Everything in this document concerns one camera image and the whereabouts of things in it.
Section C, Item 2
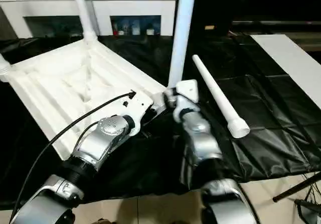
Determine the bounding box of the white plastic table leg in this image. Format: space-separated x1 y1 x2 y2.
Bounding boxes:
0 53 12 83
71 0 98 46
167 0 198 88
192 54 251 139

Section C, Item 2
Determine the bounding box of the white plastic table top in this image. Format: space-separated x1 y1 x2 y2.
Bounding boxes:
0 39 174 162

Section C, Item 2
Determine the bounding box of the black mat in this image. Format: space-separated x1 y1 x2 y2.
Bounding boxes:
0 34 321 202

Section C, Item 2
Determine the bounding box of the white cabinet with glass doors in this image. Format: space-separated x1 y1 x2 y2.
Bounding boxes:
0 0 178 39

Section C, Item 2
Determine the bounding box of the white board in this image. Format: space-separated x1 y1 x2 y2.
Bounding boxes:
250 34 321 109

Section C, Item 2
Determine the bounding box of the black bar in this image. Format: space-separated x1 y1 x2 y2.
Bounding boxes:
232 20 321 28

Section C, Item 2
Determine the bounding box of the black stand leg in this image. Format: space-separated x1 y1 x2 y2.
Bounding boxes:
272 172 321 202

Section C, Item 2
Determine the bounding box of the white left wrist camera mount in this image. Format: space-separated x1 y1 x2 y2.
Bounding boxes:
121 90 153 137

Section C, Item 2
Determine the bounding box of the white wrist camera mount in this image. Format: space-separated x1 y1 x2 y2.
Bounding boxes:
121 90 153 137
173 79 200 122

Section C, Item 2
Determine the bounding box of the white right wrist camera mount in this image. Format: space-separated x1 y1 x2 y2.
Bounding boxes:
173 79 200 122

